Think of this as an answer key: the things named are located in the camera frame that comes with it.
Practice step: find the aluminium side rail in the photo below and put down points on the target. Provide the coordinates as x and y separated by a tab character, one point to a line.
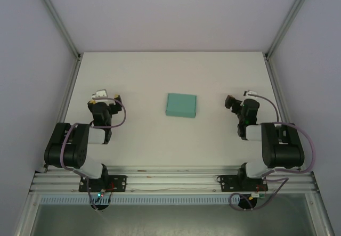
277	86
70	86

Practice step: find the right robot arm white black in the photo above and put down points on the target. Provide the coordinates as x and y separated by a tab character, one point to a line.
282	148

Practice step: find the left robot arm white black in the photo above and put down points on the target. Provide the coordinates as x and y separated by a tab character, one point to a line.
72	145

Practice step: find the grey metal sheet panel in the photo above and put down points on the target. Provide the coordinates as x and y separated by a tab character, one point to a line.
173	220

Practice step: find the small board with green LED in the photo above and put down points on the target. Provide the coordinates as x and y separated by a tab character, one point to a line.
100	194

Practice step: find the teal paper box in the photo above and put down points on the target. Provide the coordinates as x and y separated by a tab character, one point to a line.
181	105

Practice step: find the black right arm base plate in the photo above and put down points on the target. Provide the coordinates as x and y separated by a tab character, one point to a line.
226	182

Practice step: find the aluminium frame post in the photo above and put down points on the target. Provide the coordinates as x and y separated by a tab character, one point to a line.
290	15
57	15

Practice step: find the small connector with yellow plug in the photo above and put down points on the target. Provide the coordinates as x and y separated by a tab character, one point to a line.
257	195

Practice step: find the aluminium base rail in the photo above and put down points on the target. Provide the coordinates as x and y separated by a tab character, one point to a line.
173	178

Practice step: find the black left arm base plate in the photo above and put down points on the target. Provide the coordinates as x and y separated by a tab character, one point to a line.
120	181

